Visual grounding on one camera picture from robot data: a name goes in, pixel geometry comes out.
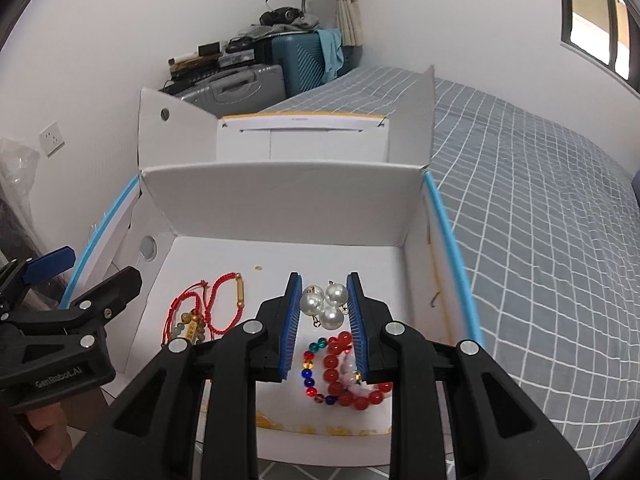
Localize red string gold bar bracelet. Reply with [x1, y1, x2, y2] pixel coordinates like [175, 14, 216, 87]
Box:
[162, 280, 212, 347]

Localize red cord gold charm bracelet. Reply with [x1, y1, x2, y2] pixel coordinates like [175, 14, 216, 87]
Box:
[203, 271, 246, 338]

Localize multicolour glass bead bracelet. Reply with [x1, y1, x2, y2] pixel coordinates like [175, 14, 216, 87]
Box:
[301, 336, 342, 406]

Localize red bead bracelet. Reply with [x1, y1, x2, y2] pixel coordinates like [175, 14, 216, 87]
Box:
[322, 329, 394, 412]

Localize white pearl bracelet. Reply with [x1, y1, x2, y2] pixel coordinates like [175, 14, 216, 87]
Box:
[298, 282, 350, 332]

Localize person's left hand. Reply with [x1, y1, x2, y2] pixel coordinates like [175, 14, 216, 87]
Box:
[26, 403, 73, 470]

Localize clear plastic bag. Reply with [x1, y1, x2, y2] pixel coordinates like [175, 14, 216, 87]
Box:
[1, 139, 44, 264]

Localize white cardboard box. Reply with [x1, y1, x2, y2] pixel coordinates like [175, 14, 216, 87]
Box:
[66, 72, 480, 466]

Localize grey checked bed sheet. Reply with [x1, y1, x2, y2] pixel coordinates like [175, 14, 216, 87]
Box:
[431, 79, 639, 474]

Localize grey suitcase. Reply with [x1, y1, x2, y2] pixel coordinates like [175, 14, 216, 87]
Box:
[176, 64, 286, 118]

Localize blue striped folded duvet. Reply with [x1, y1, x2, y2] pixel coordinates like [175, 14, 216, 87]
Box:
[631, 170, 640, 206]

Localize stack of dark items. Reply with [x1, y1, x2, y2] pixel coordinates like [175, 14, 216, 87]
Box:
[158, 24, 281, 97]

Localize teal suitcase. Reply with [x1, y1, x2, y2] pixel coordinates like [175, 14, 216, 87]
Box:
[256, 32, 363, 98]

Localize black headphones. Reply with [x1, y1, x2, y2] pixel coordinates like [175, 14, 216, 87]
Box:
[259, 6, 304, 26]

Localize light blue cloth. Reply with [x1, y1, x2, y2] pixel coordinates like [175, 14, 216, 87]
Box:
[316, 28, 344, 84]

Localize dark framed window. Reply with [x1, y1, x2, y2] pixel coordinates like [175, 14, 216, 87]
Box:
[561, 0, 639, 90]

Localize beige left curtain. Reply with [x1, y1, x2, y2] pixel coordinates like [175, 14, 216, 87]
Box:
[335, 0, 363, 47]

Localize white wall socket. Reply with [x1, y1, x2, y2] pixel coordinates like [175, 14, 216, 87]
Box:
[39, 122, 65, 157]

